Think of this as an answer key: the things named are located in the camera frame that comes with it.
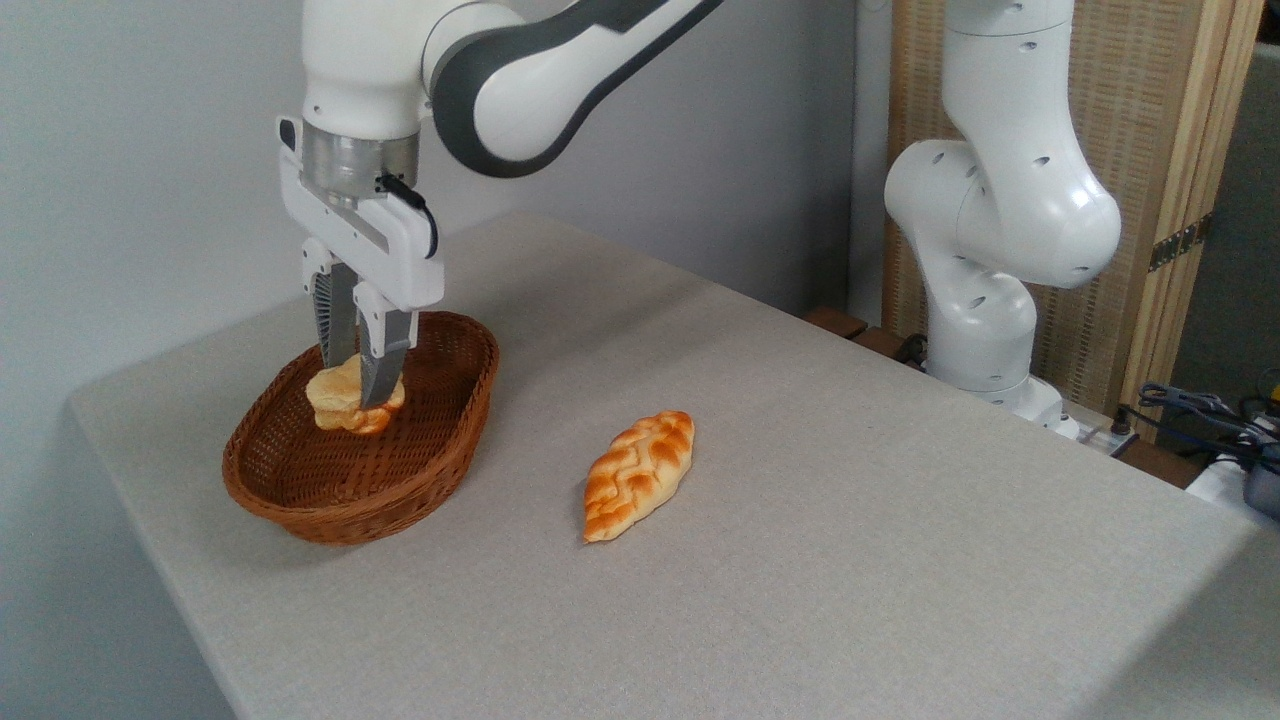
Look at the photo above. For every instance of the brown wicker basket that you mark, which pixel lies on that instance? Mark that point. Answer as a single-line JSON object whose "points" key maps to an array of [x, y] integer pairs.
{"points": [[360, 480]]}

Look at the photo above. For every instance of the braided golden bread loaf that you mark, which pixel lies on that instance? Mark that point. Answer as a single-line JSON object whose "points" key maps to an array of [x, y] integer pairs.
{"points": [[640, 475]]}

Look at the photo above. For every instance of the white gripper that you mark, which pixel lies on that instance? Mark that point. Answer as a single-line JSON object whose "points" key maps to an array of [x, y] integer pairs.
{"points": [[395, 255]]}

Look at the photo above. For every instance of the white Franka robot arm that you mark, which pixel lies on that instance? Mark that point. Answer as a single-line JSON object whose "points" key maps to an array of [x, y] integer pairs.
{"points": [[1000, 200]]}

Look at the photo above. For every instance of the round pale bread roll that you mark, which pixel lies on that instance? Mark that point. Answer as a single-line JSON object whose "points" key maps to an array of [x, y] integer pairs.
{"points": [[335, 395]]}

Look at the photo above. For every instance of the grey tablecloth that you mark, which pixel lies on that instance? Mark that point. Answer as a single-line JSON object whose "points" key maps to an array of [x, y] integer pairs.
{"points": [[850, 560]]}

